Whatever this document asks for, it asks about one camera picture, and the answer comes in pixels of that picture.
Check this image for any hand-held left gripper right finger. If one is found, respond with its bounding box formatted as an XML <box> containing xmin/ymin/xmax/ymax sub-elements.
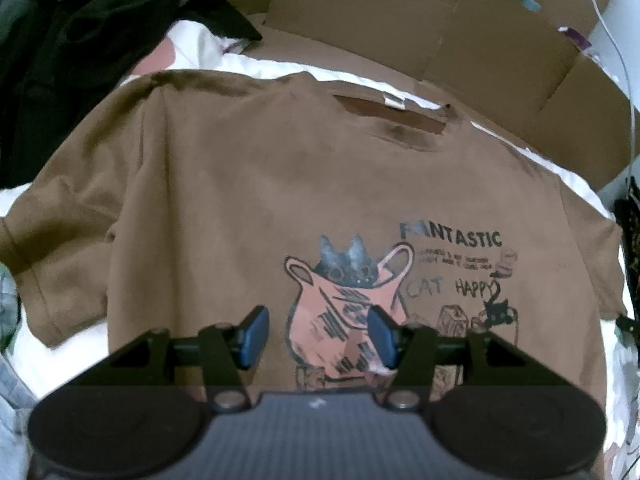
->
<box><xmin>367</xmin><ymin>305</ymin><xmax>538</xmax><ymax>411</ymax></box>

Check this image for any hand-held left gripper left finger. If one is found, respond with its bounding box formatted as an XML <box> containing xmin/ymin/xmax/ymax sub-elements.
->
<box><xmin>107</xmin><ymin>305</ymin><xmax>271</xmax><ymax>411</ymax></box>

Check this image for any brown printed t-shirt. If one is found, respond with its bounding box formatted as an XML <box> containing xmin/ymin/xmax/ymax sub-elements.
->
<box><xmin>0</xmin><ymin>70</ymin><xmax>626</xmax><ymax>411</ymax></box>

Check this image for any white cartoon-print bed sheet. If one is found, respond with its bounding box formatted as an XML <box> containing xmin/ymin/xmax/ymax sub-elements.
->
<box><xmin>0</xmin><ymin>20</ymin><xmax>640</xmax><ymax>480</ymax></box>

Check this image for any black folded garment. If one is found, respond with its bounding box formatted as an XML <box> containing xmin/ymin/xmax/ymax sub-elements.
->
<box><xmin>612</xmin><ymin>175</ymin><xmax>640</xmax><ymax>321</ymax></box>

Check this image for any black clothing pile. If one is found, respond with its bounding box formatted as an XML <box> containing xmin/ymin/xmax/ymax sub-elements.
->
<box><xmin>0</xmin><ymin>0</ymin><xmax>263</xmax><ymax>196</ymax></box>

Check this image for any brown cardboard sheet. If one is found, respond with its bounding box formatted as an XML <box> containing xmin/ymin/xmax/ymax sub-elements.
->
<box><xmin>245</xmin><ymin>0</ymin><xmax>636</xmax><ymax>191</ymax></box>

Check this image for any white cable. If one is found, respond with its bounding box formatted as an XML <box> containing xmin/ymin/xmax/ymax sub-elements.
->
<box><xmin>570</xmin><ymin>0</ymin><xmax>640</xmax><ymax>156</ymax></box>

